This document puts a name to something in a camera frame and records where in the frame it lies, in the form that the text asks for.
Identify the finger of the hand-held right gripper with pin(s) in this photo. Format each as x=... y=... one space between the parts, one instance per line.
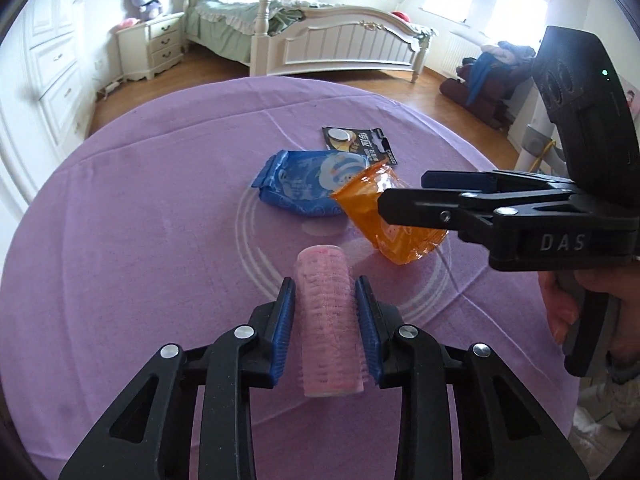
x=425 y=207
x=455 y=181

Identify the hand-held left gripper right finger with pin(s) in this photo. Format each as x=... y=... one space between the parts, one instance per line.
x=367 y=330

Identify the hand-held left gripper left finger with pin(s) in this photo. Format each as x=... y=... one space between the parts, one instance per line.
x=282 y=330

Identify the pink hair roller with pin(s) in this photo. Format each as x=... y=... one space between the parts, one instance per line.
x=327 y=320

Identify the orange plastic packet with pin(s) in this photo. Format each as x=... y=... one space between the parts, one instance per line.
x=365 y=200

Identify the person's right hand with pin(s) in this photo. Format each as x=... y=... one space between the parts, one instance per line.
x=552 y=300

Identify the black printed packet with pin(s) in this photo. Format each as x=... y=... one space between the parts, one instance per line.
x=357 y=142

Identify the brown armchair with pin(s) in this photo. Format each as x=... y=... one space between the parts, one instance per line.
x=492 y=90

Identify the blue cloth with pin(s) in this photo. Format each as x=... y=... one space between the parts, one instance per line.
x=482 y=77

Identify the pile of clothes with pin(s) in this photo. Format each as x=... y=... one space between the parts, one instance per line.
x=510 y=52

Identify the blue wipes packet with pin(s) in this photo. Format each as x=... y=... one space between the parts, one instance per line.
x=300 y=185

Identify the white radiator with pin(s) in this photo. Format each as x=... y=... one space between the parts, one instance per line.
x=460 y=52

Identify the red cloth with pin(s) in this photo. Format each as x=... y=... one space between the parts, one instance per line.
x=401 y=16

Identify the purple tablecloth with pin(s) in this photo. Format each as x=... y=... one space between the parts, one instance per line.
x=150 y=210

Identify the white wooden bed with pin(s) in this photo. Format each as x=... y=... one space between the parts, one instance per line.
x=340 y=42

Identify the green floral bedspread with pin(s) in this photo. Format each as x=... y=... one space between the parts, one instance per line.
x=220 y=25

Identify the white power strip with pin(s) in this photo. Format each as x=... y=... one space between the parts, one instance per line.
x=110 y=87

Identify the white nightstand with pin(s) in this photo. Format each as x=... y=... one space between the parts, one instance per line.
x=155 y=45

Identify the small pink plush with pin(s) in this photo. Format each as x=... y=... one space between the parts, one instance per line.
x=129 y=21

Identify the white wardrobe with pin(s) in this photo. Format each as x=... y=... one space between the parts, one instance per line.
x=55 y=60

